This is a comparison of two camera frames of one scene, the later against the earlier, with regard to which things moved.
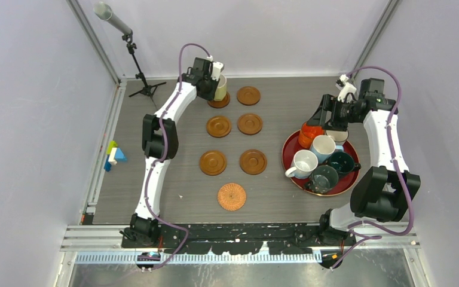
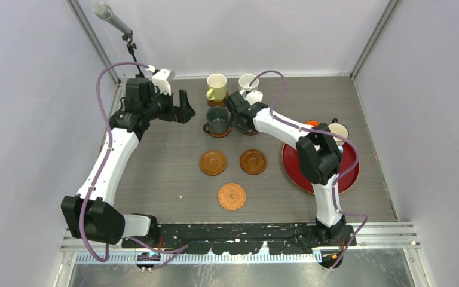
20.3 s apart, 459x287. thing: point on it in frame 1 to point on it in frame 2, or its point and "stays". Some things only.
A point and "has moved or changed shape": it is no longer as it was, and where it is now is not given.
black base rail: (259, 238) stays
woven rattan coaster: (231, 197) stays
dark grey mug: (323, 178) has moved or changed shape
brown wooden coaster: (220, 104) stays
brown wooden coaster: (213, 162) stays
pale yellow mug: (221, 89) stays
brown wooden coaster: (253, 161) stays
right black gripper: (319, 117) to (235, 118)
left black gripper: (210, 96) to (181, 114)
